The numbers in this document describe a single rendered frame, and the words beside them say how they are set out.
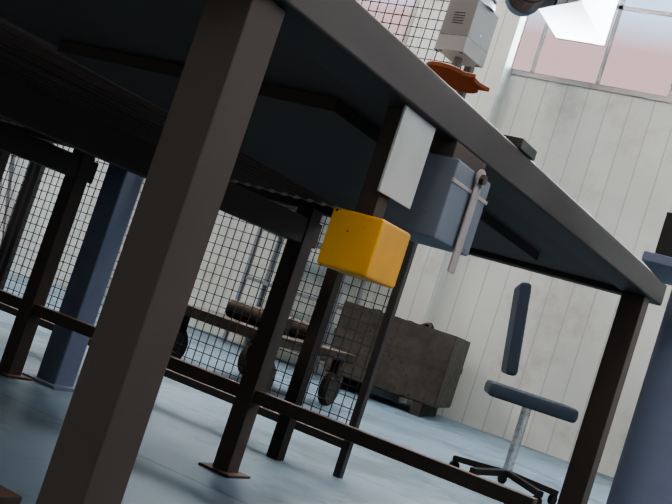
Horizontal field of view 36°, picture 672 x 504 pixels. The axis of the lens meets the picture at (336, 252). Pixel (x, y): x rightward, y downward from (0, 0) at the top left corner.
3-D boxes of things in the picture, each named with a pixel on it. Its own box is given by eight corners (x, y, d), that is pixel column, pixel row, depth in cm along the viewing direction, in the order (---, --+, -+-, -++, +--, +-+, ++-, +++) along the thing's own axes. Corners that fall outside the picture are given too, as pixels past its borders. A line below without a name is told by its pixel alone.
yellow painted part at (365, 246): (394, 289, 140) (447, 126, 141) (365, 277, 132) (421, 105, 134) (346, 275, 144) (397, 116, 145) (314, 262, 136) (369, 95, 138)
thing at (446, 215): (469, 281, 157) (504, 169, 158) (433, 263, 145) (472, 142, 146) (406, 263, 163) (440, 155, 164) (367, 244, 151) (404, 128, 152)
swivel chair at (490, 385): (567, 507, 522) (625, 317, 528) (541, 511, 472) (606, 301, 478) (461, 467, 549) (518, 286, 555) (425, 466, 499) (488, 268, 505)
